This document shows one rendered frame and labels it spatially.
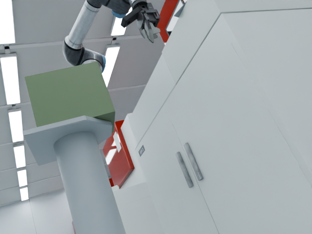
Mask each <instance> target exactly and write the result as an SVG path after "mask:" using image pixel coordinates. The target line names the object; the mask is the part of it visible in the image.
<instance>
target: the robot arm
mask: <svg viewBox="0 0 312 234"><path fill-rule="evenodd" d="M102 5H103V6H105V7H108V8H110V9H111V12H112V14H113V15H114V16H115V17H116V18H119V19H122V21H121V26H122V27H123V28H125V27H127V26H128V25H129V24H131V23H132V22H133V21H135V20H136V19H137V25H138V28H139V31H140V34H141V35H142V36H143V37H144V38H145V39H146V40H147V41H149V42H150V43H154V39H156V38H158V35H157V33H159V32H160V29H159V28H157V25H158V23H159V19H160V15H159V13H158V11H157V9H154V8H153V6H152V4H151V3H147V0H86V1H85V3H84V5H83V7H82V9H81V11H80V13H79V15H78V17H77V20H76V22H75V24H74V26H73V28H72V30H71V32H70V34H69V36H66V38H65V40H64V42H63V54H64V57H65V59H66V60H67V62H68V63H69V64H71V65H72V66H77V65H83V64H87V63H92V62H96V61H97V62H98V64H99V67H100V69H101V72H102V73H103V72H104V70H105V67H106V58H105V56H104V55H102V54H100V53H97V52H95V51H92V50H90V49H87V48H85V47H83V44H82V42H83V40H84V39H85V37H86V35H87V33H88V31H89V29H90V27H91V25H92V23H93V21H94V19H95V17H96V15H97V13H98V12H99V10H100V8H101V6H102ZM130 8H132V9H133V11H131V12H130V13H128V12H129V10H130ZM127 13H128V14H127ZM156 13H157V14H158V16H157V14H156Z"/></svg>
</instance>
